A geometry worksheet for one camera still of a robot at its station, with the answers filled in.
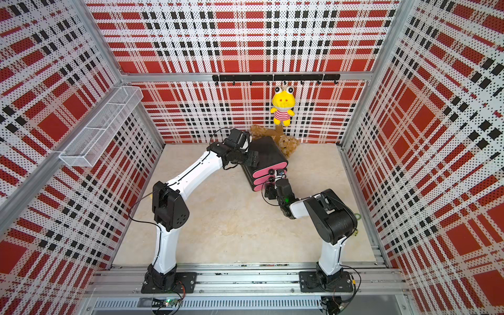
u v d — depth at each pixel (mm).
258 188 958
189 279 740
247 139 736
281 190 756
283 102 916
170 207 516
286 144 1110
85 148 690
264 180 926
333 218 502
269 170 897
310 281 731
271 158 857
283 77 888
